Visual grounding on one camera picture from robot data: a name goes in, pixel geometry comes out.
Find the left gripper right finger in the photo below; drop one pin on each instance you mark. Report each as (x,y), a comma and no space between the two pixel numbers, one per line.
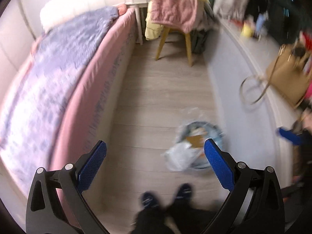
(254,203)

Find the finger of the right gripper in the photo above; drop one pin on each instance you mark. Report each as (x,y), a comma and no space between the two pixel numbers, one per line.
(294,138)

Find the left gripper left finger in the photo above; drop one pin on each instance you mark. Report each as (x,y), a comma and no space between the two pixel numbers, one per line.
(45,213)

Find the trash bin with plastic bag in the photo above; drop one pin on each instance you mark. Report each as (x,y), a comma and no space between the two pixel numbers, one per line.
(187,153)

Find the tan handbag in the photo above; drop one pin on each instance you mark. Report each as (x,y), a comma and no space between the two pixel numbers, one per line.
(285,74)

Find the black shoe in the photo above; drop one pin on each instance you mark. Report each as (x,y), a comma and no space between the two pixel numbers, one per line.
(149,200)
(184,192)

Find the purple floral pink quilt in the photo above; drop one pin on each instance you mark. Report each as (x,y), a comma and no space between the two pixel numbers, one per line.
(31,119)

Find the pink sheeted bed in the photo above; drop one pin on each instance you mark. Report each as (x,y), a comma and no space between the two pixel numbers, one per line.
(87,118)

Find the yellow cup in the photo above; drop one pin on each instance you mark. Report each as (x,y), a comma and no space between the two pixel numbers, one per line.
(247,31)

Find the chair piled with clothes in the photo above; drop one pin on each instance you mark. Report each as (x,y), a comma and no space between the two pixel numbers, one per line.
(192,18)

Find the white padded headboard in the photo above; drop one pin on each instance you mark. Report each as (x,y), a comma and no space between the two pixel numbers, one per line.
(20,26)

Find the white desk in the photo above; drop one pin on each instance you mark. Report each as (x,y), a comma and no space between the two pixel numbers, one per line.
(137,5)

